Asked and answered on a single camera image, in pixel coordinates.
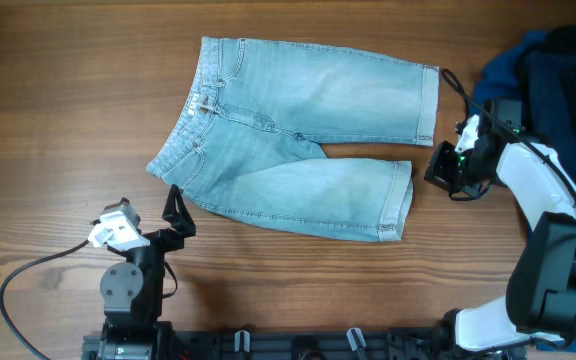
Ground right white rail clip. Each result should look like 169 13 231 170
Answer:
346 327 368 360

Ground white rail clip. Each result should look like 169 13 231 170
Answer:
234 330 251 354
346 327 368 360

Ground blue cloth garment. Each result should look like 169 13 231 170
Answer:
472 28 576 354

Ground light blue denim shorts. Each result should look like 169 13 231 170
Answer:
147 37 439 242

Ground dark navy garment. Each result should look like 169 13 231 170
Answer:
516 24 576 211

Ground left white rail clip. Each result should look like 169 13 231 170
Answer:
234 330 251 354

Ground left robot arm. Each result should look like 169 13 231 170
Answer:
81 185 196 360

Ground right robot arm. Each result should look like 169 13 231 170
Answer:
424 97 576 359

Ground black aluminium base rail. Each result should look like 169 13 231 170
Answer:
81 327 527 360

